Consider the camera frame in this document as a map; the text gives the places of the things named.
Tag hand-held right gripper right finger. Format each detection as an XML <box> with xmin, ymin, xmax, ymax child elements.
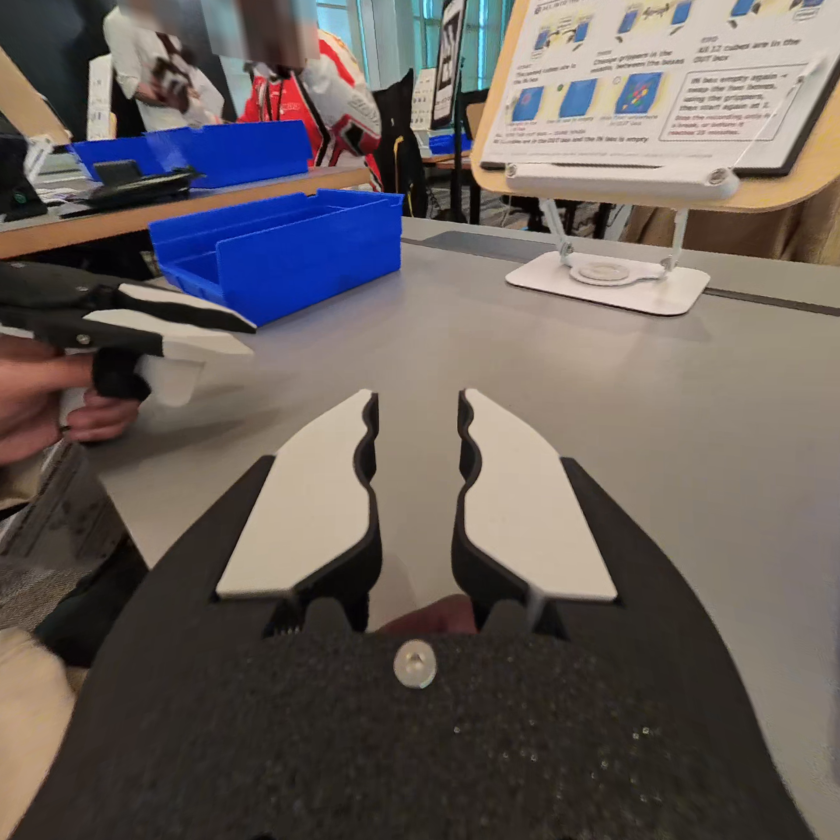
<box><xmin>450</xmin><ymin>388</ymin><xmax>619</xmax><ymax>634</ymax></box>

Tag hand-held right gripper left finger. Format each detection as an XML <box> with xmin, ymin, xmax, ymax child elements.
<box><xmin>215</xmin><ymin>389</ymin><xmax>384</xmax><ymax>634</ymax></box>

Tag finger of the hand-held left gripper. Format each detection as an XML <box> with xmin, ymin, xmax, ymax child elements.
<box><xmin>97</xmin><ymin>283</ymin><xmax>259</xmax><ymax>335</ymax></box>
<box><xmin>83</xmin><ymin>307</ymin><xmax>256</xmax><ymax>408</ymax></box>

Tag person's left forearm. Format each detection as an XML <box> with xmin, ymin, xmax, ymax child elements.
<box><xmin>0</xmin><ymin>456</ymin><xmax>51</xmax><ymax>513</ymax></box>

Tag person's left hand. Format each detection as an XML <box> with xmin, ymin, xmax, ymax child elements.
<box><xmin>0</xmin><ymin>335</ymin><xmax>143</xmax><ymax>465</ymax></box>

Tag wooden edged table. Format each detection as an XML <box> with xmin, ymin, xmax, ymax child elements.
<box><xmin>0</xmin><ymin>164</ymin><xmax>372</xmax><ymax>261</ymax></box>

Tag black device green light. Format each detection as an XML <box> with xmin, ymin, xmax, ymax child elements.
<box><xmin>0</xmin><ymin>130</ymin><xmax>48</xmax><ymax>222</ymax></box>

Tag brown cardboard piece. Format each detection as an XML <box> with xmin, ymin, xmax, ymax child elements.
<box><xmin>0</xmin><ymin>46</ymin><xmax>71</xmax><ymax>147</ymax></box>

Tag white paper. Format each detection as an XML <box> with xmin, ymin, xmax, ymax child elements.
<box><xmin>86</xmin><ymin>55</ymin><xmax>116</xmax><ymax>140</ymax></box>

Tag printed floor sheet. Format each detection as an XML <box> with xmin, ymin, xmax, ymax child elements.
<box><xmin>0</xmin><ymin>441</ymin><xmax>130</xmax><ymax>573</ymax></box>

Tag person's black trousers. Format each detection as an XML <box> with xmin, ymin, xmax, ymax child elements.
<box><xmin>35</xmin><ymin>540</ymin><xmax>150</xmax><ymax>668</ymax></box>

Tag wooden document stand white base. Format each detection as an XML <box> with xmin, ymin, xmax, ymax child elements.
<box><xmin>470</xmin><ymin>0</ymin><xmax>840</xmax><ymax>318</ymax></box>

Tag person's cream sweater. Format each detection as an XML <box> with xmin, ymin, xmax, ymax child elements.
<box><xmin>0</xmin><ymin>625</ymin><xmax>77</xmax><ymax>840</ymax></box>

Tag black white tag sign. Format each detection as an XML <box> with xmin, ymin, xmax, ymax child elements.
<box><xmin>429</xmin><ymin>0</ymin><xmax>469</xmax><ymax>130</ymax></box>

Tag printed instruction sheet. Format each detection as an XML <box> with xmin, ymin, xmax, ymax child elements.
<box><xmin>479</xmin><ymin>0</ymin><xmax>840</xmax><ymax>179</ymax></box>

